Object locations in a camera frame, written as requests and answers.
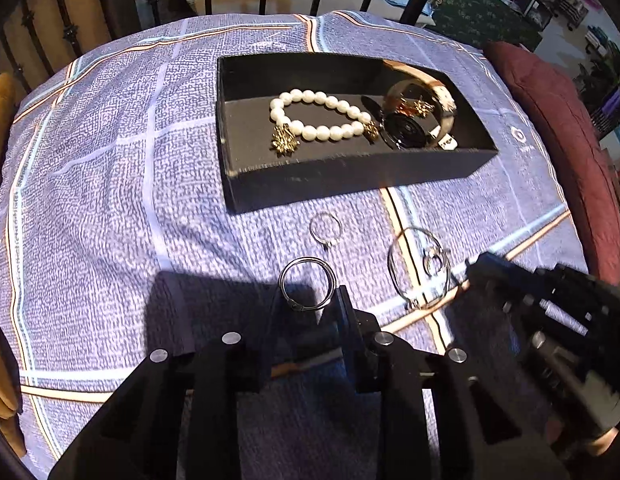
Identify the small silver charm ring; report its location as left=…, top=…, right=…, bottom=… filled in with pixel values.
left=421, top=246, right=452, bottom=278

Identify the black jewelry tray box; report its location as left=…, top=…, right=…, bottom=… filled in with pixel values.
left=217, top=53, right=498, bottom=214

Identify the gold charm earring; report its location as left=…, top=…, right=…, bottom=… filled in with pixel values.
left=395, top=99, right=435, bottom=118

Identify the thin silver bangle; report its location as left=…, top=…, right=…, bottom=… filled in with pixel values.
left=386, top=226, right=452, bottom=310

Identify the white earring card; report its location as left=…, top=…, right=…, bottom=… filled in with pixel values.
left=438, top=134, right=457, bottom=151

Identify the person's right hand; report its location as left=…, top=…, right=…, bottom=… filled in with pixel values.
left=544, top=411, right=620, bottom=462

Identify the green patterned tablecloth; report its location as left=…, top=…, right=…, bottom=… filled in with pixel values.
left=427, top=0, right=542, bottom=52

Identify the purple plaid bed sheet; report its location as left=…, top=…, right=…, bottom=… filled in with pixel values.
left=0, top=11, right=586, bottom=479

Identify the green potted plant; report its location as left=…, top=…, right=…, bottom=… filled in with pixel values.
left=574, top=41, right=620, bottom=128

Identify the maroon pillow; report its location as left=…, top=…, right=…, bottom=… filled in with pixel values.
left=484, top=41, right=620, bottom=286

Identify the large silver hoop ring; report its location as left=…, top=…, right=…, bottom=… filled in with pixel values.
left=277, top=256, right=339, bottom=313

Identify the white pearl bracelet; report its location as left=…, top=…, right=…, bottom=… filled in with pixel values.
left=268, top=88, right=374, bottom=142

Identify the gold flower brooch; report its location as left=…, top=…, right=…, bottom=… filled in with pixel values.
left=271, top=125, right=300, bottom=156

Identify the beige strap wristwatch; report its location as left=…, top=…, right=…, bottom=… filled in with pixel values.
left=360, top=58, right=459, bottom=151

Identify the mustard yellow cushion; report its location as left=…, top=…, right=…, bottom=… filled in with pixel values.
left=0, top=71, right=29, bottom=461

